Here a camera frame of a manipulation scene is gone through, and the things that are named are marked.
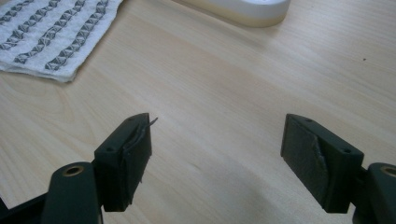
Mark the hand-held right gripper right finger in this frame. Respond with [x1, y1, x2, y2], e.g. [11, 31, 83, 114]
[279, 113, 365, 215]

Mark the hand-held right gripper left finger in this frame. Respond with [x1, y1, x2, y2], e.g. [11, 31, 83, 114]
[93, 112, 159, 213]

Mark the white cloth with grey pattern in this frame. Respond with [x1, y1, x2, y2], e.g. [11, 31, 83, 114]
[0, 0, 124, 84]

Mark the white oval tray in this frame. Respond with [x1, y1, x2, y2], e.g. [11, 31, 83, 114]
[174, 0, 292, 28]

